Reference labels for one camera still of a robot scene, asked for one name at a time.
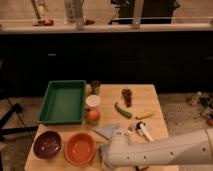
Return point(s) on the orange tomato in cup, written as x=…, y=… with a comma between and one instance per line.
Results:
x=93, y=117

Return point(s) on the yellow banana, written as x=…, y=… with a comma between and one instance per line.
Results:
x=144, y=115

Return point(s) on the green plastic tray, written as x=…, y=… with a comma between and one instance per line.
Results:
x=63, y=103

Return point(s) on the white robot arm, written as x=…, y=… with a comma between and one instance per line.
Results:
x=186, y=149

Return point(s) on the silver fork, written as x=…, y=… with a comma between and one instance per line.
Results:
x=130, y=129

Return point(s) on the red object on counter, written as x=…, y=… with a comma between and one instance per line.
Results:
x=45, y=22

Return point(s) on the black stand legs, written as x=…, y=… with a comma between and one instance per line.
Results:
x=12, y=123

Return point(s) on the blue triangular cloth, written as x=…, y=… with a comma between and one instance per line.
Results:
x=106, y=131

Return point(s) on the white handled peeler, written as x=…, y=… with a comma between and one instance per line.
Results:
x=140, y=127

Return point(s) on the white paper cup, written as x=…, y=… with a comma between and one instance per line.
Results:
x=93, y=101

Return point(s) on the purple bowl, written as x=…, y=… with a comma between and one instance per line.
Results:
x=47, y=145

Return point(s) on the blue sponge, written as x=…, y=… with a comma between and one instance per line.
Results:
x=102, y=150

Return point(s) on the bunch of dark grapes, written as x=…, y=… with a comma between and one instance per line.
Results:
x=127, y=96

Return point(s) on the orange bowl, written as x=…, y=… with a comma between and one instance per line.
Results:
x=80, y=149

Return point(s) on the green chili pepper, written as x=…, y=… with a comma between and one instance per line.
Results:
x=122, y=111

